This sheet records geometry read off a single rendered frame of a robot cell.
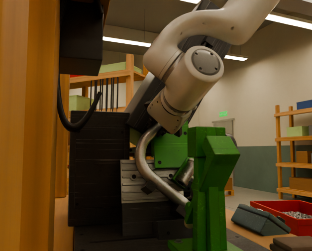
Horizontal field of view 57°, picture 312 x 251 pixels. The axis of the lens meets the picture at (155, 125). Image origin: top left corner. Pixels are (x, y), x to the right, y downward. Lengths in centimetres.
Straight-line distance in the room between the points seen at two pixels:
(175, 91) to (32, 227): 37
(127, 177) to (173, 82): 33
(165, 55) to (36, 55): 25
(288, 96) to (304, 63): 87
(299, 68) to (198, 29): 739
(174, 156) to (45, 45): 46
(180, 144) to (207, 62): 35
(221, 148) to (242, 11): 28
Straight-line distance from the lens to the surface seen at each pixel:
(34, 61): 60
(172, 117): 71
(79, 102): 411
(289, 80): 814
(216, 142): 57
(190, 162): 83
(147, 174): 78
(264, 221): 84
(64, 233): 94
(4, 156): 21
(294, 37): 830
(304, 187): 710
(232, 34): 65
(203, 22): 64
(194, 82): 56
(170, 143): 86
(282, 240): 71
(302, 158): 707
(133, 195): 82
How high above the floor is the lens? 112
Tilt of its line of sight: 5 degrees up
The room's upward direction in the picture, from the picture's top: straight up
